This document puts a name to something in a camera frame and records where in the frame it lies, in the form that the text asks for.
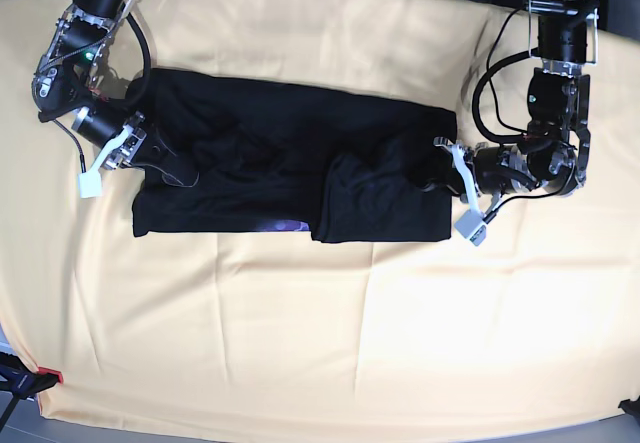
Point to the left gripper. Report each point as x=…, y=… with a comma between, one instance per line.
x=496, y=171

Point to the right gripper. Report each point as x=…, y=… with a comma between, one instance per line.
x=158, y=153

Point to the black T-shirt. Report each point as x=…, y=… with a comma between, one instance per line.
x=345, y=166

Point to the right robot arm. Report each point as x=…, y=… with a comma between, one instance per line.
x=65, y=82

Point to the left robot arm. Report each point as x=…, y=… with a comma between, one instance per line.
x=550, y=156

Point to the blue red table clamp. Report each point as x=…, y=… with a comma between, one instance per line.
x=22, y=383

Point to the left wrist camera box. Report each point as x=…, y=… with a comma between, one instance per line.
x=472, y=227

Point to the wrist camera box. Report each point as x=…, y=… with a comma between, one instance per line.
x=89, y=184
x=472, y=227

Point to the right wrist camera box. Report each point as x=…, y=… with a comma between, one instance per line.
x=89, y=184

